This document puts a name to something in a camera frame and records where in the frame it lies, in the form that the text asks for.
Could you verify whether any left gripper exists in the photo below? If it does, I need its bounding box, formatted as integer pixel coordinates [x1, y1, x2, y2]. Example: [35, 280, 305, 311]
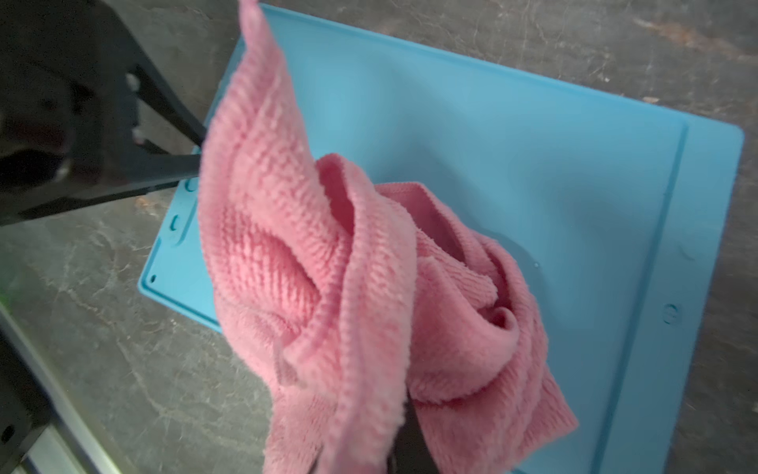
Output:
[1, 1, 206, 225]

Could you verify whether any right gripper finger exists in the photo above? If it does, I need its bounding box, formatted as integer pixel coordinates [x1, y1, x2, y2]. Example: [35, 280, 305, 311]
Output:
[387, 398, 440, 474]

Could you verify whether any pink cleaning cloth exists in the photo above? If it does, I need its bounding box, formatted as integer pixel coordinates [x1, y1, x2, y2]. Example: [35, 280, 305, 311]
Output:
[197, 1, 578, 473]

